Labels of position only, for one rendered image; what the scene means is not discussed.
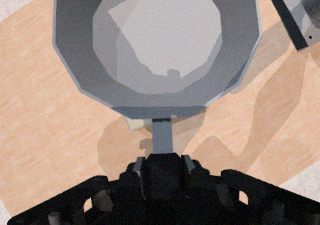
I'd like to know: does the grey frying pan with black handle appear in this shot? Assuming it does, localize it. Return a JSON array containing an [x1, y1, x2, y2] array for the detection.
[[52, 0, 263, 200]]

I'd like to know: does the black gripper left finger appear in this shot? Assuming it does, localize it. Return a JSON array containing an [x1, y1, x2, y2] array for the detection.
[[7, 156, 147, 225]]

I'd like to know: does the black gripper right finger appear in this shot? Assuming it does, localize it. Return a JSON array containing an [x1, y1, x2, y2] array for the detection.
[[181, 154, 320, 225]]

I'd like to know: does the beige hot plate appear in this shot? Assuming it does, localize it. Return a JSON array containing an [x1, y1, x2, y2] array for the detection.
[[124, 116, 152, 131]]

